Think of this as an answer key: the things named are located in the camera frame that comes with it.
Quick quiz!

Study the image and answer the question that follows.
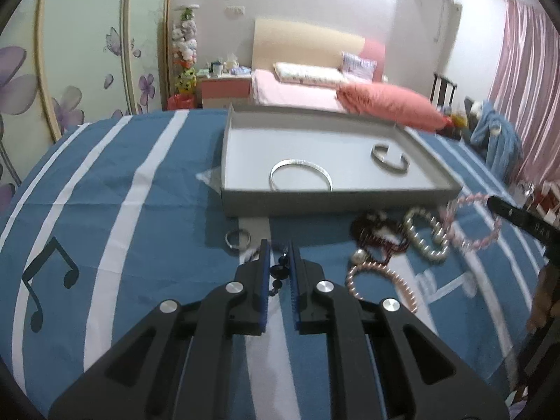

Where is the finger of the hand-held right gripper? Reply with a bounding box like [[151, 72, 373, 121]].
[[487, 195, 560, 250]]

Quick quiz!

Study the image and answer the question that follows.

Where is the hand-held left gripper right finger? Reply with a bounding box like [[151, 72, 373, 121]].
[[289, 240, 510, 420]]

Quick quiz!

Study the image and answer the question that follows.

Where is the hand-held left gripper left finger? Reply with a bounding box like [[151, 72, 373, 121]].
[[48, 238, 270, 420]]

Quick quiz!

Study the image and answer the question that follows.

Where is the black bead bracelet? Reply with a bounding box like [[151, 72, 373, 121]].
[[269, 251, 290, 299]]

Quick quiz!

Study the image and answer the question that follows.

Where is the pink pearl bracelet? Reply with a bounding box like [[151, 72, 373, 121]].
[[345, 249, 419, 313]]

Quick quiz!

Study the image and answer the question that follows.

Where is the small silver ring bangle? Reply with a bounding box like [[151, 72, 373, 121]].
[[224, 230, 252, 254]]

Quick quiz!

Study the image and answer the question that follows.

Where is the pink crystal bead bracelet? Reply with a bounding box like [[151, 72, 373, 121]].
[[444, 192, 503, 252]]

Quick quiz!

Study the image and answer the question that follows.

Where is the dark red bead bracelet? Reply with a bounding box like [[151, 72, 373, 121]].
[[351, 211, 410, 265]]

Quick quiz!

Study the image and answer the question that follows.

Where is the white pearl bracelet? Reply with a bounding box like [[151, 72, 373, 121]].
[[402, 207, 449, 264]]

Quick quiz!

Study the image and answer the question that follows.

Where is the large silver bangle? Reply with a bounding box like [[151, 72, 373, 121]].
[[269, 159, 333, 192]]

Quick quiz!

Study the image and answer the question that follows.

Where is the grey cardboard box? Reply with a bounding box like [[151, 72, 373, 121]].
[[220, 103, 463, 218]]

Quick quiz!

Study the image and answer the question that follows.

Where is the person's right hand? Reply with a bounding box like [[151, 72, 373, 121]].
[[527, 262, 560, 333]]

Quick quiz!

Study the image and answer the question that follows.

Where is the blue robe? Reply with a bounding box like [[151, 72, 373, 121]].
[[470, 100, 523, 180]]

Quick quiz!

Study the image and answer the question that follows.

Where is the pink curtain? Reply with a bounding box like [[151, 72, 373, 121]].
[[488, 0, 560, 184]]

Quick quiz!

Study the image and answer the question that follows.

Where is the dark wooden chair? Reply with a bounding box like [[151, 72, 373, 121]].
[[430, 72, 458, 106]]

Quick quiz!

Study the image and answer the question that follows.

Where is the silver cuff bangle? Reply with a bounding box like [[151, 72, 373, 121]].
[[371, 143, 410, 176]]

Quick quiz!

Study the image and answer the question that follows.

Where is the blue striped tablecloth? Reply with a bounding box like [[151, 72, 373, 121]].
[[0, 109, 552, 420]]

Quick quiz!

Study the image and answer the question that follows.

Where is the coral quilt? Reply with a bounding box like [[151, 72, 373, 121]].
[[336, 82, 451, 132]]

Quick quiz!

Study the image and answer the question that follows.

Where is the pink bed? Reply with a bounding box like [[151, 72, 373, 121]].
[[249, 69, 351, 112]]

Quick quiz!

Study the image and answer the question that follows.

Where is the pink nightstand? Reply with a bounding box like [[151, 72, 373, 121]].
[[195, 73, 252, 109]]

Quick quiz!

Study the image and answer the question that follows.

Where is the white floral pillow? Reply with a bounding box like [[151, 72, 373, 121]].
[[273, 62, 346, 85]]

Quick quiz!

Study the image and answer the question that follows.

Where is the purple pillow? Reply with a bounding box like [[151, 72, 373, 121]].
[[341, 51, 378, 83]]

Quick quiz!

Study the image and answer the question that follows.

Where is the beige pink headboard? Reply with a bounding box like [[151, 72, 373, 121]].
[[253, 18, 386, 84]]

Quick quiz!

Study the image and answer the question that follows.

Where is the plush toy tower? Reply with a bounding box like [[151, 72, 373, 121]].
[[171, 4, 200, 95]]

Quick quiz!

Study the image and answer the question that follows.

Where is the floral wardrobe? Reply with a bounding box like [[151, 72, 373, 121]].
[[0, 0, 173, 193]]

